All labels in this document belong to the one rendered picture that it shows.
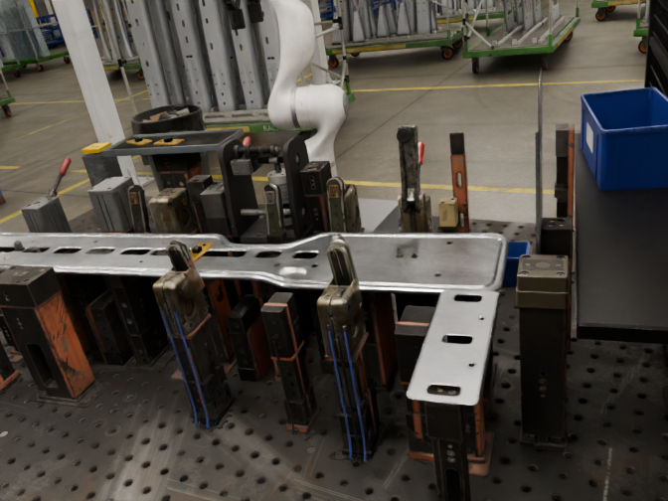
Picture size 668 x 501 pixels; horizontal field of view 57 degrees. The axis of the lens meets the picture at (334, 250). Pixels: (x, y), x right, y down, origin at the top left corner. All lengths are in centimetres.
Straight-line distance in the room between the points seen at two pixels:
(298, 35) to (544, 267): 103
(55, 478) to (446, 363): 85
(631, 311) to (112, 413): 111
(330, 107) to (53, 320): 90
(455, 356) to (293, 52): 110
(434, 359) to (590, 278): 30
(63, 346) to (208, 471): 48
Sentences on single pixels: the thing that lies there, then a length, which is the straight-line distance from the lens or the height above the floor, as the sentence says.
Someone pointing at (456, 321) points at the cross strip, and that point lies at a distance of 102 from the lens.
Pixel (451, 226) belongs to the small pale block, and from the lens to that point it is 130.
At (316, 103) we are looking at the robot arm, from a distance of 177.
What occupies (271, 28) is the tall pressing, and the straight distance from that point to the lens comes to 576.
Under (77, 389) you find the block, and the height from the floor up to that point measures 73.
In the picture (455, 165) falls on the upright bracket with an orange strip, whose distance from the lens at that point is 129.
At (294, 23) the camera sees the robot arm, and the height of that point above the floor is 139.
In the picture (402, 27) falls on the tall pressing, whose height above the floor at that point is 43.
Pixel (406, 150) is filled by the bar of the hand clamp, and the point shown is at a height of 117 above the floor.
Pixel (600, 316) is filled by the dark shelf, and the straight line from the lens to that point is 98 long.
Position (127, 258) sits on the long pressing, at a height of 100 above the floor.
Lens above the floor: 156
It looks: 26 degrees down
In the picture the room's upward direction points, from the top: 10 degrees counter-clockwise
